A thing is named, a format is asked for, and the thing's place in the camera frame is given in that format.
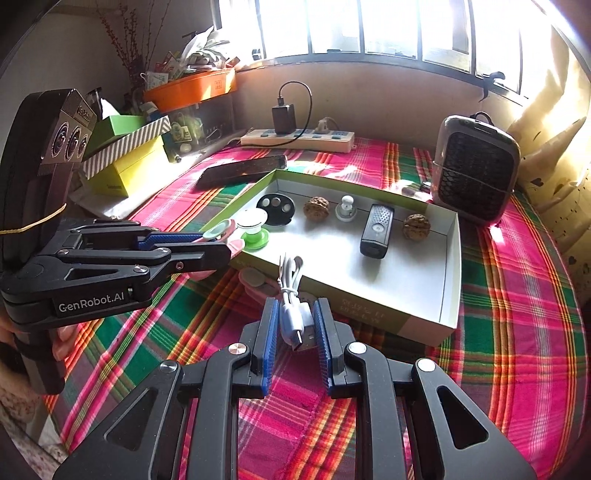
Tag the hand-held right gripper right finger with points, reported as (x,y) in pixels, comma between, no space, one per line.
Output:
(323,341)

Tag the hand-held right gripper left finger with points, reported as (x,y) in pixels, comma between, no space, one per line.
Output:
(270,337)

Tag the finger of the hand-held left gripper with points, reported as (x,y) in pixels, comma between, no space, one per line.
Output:
(166,238)
(194,257)

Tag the shallow cardboard box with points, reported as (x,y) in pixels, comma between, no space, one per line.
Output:
(332,277)

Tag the green spool white top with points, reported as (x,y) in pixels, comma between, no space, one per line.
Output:
(253,226)

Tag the brown walnut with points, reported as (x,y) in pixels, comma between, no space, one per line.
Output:
(416,227)
(316,207)

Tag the small white knob holder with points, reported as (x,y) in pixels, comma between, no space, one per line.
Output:
(345,207)

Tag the person's left hand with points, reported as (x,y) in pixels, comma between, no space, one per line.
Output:
(64,341)

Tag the yellow cardboard box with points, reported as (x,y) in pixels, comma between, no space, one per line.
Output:
(129,174)

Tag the black oval holder metal discs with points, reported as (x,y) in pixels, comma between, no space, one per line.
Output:
(275,205)

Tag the striped cardboard box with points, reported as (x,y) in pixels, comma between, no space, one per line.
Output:
(124,148)

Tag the green tissue box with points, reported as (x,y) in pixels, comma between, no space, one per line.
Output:
(124,125)

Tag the cluster of small trinkets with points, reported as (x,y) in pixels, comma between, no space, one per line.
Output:
(184,129)

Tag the small black rectangular device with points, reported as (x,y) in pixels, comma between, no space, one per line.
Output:
(377,230)

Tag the orange plastic tray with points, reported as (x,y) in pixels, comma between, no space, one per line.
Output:
(194,87)

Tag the beige power strip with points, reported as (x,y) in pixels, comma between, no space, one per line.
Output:
(300,138)

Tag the black charger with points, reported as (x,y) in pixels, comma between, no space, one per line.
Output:
(283,119)

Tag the dried red branches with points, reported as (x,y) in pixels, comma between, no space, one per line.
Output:
(124,41)

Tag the white plug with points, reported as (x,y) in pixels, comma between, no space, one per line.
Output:
(324,124)

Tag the plaid blanket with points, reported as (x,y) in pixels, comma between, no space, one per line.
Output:
(508,300)

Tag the pile of papers and packets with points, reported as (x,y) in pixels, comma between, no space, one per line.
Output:
(198,50)

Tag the grey portable heater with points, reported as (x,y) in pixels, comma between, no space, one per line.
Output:
(475,166)

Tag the window with metal bars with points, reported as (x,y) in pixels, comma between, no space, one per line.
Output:
(323,23)

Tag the cream heart print curtain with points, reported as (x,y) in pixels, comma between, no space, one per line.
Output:
(554,152)

